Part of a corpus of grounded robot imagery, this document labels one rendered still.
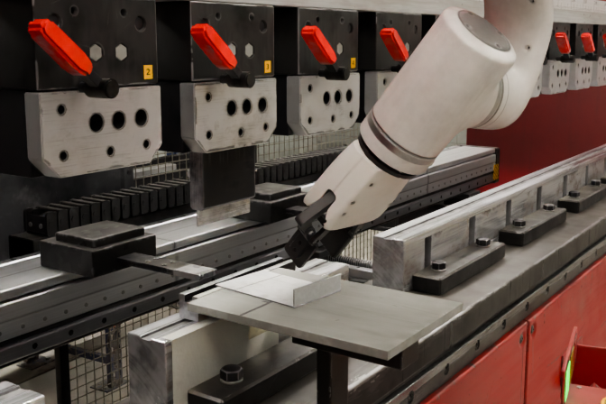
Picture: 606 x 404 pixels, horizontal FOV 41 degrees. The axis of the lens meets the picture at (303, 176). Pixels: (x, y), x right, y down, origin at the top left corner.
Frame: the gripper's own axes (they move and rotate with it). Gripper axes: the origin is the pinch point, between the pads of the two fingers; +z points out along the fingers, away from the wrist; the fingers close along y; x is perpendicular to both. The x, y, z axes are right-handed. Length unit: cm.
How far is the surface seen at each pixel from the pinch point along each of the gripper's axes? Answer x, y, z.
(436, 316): 14.8, -4.0, -3.9
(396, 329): 14.1, 2.2, -3.2
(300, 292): 3.5, 3.2, 3.7
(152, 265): -14.7, 4.9, 20.6
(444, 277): 1.6, -45.6, 19.1
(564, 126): -46, -208, 44
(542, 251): 3, -83, 21
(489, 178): -33, -141, 47
